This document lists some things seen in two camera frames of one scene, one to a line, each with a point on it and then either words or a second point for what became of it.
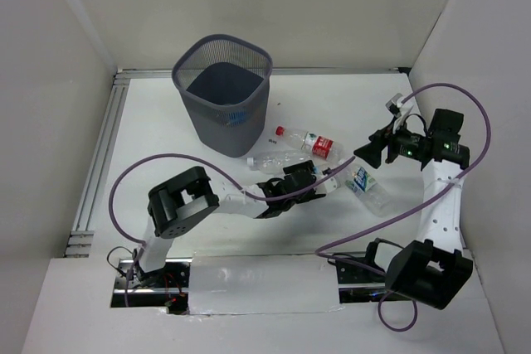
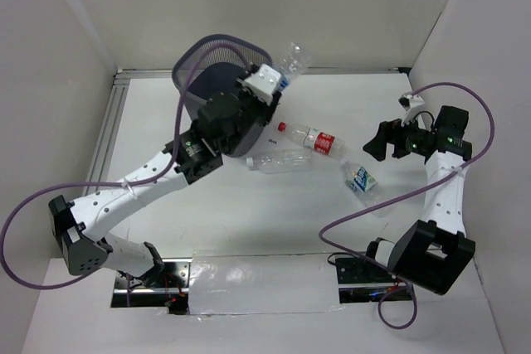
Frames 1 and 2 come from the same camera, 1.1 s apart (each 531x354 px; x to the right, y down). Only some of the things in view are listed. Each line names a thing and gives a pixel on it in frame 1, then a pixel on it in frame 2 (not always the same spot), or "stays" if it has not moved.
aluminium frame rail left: x=80 y=240 stays
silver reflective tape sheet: x=263 y=283 stays
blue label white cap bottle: x=328 y=167 → x=295 y=61
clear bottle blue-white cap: x=273 y=162 stays
